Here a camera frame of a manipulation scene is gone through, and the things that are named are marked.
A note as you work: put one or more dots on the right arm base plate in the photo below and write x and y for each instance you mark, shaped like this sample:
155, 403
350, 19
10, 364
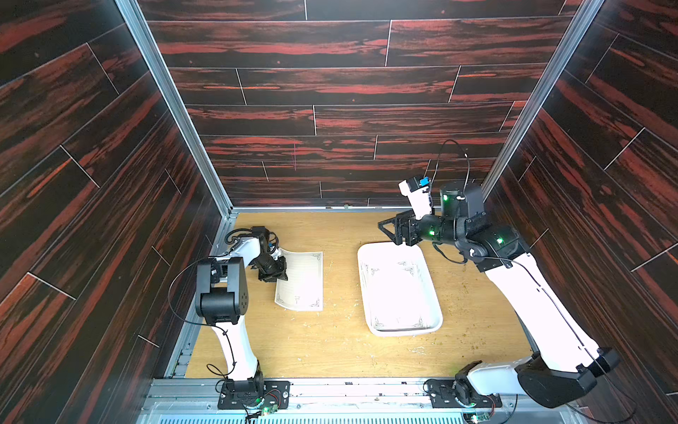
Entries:
449, 393

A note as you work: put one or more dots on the white plastic storage tray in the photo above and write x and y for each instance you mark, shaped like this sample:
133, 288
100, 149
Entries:
387, 253

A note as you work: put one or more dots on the left aluminium frame post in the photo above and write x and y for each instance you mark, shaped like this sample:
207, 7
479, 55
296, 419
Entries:
141, 33

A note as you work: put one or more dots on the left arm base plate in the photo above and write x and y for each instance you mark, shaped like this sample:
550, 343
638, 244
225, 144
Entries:
267, 395

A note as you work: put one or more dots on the right aluminium frame post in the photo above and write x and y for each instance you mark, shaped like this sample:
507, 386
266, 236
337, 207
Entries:
563, 53

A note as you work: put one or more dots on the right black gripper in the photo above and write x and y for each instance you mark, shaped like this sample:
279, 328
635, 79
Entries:
410, 229

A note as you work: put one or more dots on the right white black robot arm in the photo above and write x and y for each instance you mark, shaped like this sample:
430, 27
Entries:
567, 363

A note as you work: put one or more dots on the aluminium frame post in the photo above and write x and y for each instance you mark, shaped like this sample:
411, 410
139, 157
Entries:
141, 33
563, 53

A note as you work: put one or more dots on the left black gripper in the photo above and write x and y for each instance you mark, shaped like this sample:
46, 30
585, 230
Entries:
278, 274

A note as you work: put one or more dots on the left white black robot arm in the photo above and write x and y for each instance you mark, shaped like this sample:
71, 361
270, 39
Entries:
222, 300

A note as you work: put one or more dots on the front aluminium rail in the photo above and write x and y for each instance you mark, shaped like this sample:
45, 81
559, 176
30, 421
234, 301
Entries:
339, 400

